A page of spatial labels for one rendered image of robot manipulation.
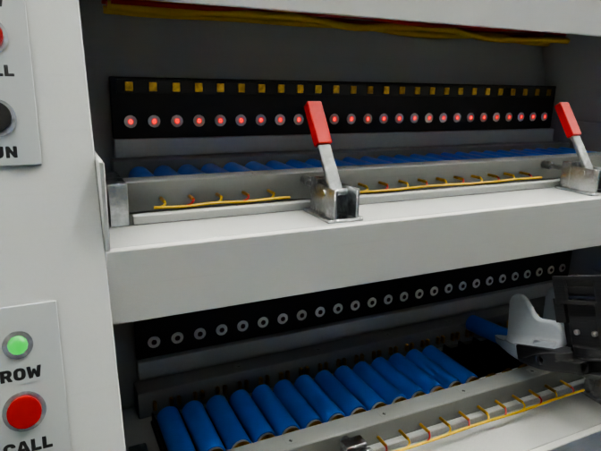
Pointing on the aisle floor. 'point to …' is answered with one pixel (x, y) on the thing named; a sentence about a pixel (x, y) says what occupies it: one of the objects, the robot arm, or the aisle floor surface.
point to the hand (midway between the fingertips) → (516, 344)
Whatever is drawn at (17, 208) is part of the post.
